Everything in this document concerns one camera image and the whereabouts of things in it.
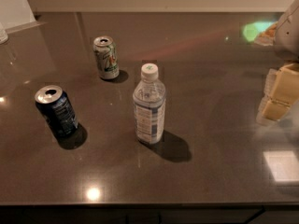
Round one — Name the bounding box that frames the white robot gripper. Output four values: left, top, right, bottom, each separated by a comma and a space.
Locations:
264, 0, 299, 105

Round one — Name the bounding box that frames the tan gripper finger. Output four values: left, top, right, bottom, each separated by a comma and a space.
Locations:
256, 96, 290, 125

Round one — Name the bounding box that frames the clear plastic water bottle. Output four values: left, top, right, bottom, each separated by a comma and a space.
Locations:
133, 63, 166, 145

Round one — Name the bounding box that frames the green white 7up can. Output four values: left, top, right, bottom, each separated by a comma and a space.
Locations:
93, 35, 119, 80

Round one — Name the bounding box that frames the dark blue pepsi can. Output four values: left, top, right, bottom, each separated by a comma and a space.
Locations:
35, 85, 78, 138

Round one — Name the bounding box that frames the colourful snack bag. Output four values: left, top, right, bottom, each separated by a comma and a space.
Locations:
243, 21, 278, 46

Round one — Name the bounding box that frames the clear container at left edge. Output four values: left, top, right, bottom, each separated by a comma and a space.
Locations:
0, 22, 8, 44

